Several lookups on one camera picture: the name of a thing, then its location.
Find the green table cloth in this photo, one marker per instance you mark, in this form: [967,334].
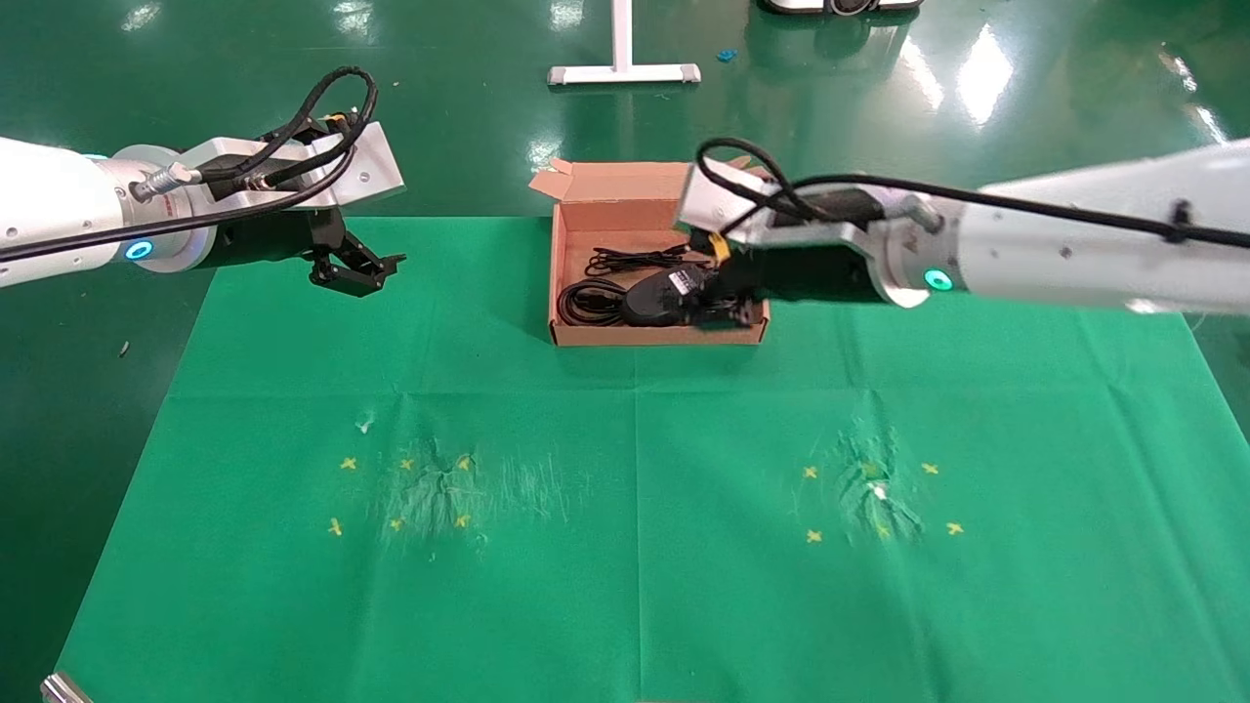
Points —
[635,537]

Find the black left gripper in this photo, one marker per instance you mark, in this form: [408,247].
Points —
[269,236]

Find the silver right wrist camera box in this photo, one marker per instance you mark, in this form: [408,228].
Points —
[708,205]

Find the white stand base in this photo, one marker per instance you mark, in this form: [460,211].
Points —
[622,70]

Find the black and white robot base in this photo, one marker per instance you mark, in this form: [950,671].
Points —
[840,5]

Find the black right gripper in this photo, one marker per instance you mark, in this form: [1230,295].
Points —
[811,273]

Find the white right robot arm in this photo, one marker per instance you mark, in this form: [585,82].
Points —
[1074,239]

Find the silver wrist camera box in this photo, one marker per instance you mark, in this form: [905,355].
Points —
[376,171]
[708,205]

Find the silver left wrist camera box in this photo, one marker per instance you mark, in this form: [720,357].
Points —
[376,171]

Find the open brown cardboard box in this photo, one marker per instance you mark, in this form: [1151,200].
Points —
[586,220]

